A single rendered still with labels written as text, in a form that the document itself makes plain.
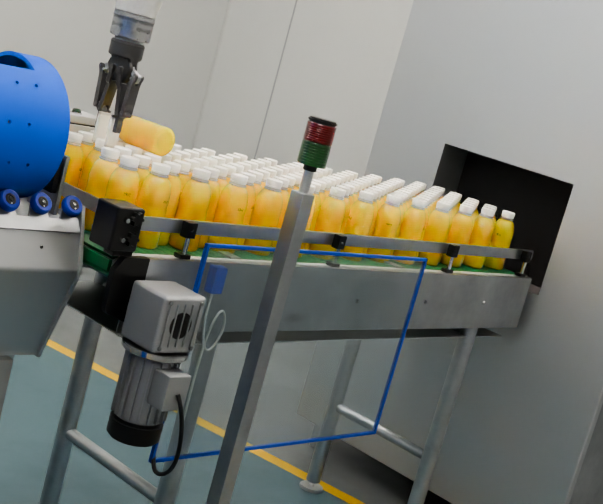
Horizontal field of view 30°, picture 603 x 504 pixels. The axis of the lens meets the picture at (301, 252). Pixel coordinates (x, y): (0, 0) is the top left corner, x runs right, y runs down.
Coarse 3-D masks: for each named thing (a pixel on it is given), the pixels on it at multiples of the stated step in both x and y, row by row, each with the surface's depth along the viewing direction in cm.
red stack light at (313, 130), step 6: (306, 126) 231; (312, 126) 230; (318, 126) 229; (324, 126) 229; (306, 132) 231; (312, 132) 230; (318, 132) 229; (324, 132) 230; (330, 132) 230; (306, 138) 231; (312, 138) 230; (318, 138) 230; (324, 138) 230; (330, 138) 231; (324, 144) 230; (330, 144) 231
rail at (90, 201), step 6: (66, 186) 239; (72, 186) 237; (66, 192) 238; (72, 192) 237; (78, 192) 236; (84, 192) 234; (84, 198) 234; (90, 198) 233; (96, 198) 232; (84, 204) 234; (90, 204) 233; (96, 204) 232
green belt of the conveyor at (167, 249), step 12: (84, 240) 231; (84, 252) 229; (96, 252) 227; (144, 252) 231; (156, 252) 234; (168, 252) 237; (192, 252) 244; (96, 264) 227; (108, 264) 224; (444, 264) 323
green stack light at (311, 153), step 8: (304, 144) 231; (312, 144) 230; (320, 144) 230; (304, 152) 231; (312, 152) 230; (320, 152) 230; (328, 152) 232; (304, 160) 231; (312, 160) 231; (320, 160) 231; (320, 168) 232
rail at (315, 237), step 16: (144, 224) 226; (160, 224) 230; (176, 224) 233; (208, 224) 240; (224, 224) 243; (240, 224) 247; (304, 240) 264; (320, 240) 268; (352, 240) 277; (368, 240) 282; (384, 240) 287; (400, 240) 292; (416, 240) 297; (496, 256) 329; (512, 256) 336
